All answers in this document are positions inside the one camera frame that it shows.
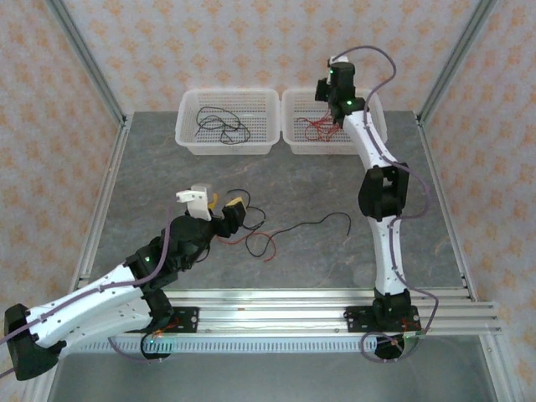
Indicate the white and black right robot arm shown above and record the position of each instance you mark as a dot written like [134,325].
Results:
[387,251]

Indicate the black arm base housing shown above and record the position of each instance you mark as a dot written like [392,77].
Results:
[157,352]
[393,349]

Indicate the white perforated plastic basket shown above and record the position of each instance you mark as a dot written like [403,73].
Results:
[301,100]
[259,104]

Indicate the grey metal lower shelf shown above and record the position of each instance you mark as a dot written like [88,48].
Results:
[272,377]

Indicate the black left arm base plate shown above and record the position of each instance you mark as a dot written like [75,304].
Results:
[188,320]

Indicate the aluminium table side rail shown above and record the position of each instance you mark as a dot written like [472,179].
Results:
[111,176]
[435,167]

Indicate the aluminium mounting rail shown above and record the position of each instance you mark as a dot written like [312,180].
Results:
[272,312]

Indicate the aluminium frame post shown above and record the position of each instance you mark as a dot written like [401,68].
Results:
[458,54]
[86,54]

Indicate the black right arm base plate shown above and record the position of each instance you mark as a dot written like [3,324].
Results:
[356,318]

